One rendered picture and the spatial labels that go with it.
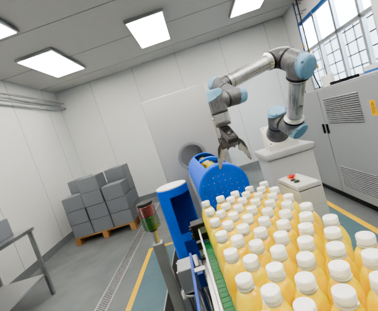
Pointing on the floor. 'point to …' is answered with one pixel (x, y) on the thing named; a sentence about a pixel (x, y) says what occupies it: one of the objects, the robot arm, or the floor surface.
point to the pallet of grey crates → (102, 203)
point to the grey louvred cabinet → (356, 138)
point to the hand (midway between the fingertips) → (236, 165)
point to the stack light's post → (169, 276)
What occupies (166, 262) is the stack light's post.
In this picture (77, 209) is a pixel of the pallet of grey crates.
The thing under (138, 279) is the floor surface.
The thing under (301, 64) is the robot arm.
